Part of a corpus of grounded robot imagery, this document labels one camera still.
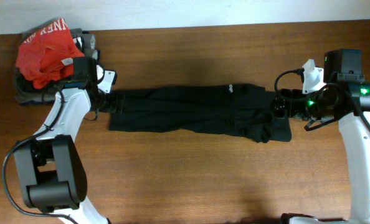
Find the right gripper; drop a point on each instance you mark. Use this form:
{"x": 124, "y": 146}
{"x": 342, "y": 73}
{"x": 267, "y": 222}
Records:
{"x": 294, "y": 110}

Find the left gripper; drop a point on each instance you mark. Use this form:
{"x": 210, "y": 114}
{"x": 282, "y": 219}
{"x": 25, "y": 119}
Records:
{"x": 116, "y": 101}

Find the black t-shirt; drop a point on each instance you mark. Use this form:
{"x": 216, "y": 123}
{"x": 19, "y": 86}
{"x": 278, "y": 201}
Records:
{"x": 242, "y": 110}

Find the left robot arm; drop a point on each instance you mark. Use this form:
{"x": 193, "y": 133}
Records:
{"x": 51, "y": 175}

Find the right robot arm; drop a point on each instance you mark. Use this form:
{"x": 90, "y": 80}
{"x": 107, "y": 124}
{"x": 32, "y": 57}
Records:
{"x": 337, "y": 93}

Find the grey folded garment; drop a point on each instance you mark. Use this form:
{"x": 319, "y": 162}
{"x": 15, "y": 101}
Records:
{"x": 45, "y": 61}

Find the red folded t-shirt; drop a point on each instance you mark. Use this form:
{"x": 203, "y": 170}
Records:
{"x": 47, "y": 54}

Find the dark folded garment stack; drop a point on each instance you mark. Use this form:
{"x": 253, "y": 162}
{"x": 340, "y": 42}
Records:
{"x": 26, "y": 94}

